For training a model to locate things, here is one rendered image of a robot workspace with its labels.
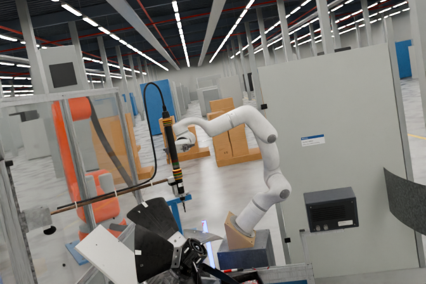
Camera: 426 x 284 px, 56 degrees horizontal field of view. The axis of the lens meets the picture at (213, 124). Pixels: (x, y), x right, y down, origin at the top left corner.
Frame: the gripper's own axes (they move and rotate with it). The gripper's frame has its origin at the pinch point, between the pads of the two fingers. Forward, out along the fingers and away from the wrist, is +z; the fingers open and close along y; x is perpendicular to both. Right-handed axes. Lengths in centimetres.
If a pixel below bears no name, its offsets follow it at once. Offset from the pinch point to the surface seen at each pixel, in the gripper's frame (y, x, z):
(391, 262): -128, -158, -172
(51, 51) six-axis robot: 219, 105, -304
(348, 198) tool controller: -80, -43, -22
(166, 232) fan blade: 8.9, -36.1, 12.1
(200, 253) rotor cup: -7.0, -45.3, 18.6
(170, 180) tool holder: 2.4, -12.5, 10.5
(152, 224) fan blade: 15.3, -31.7, 10.8
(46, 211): 46, -10, 43
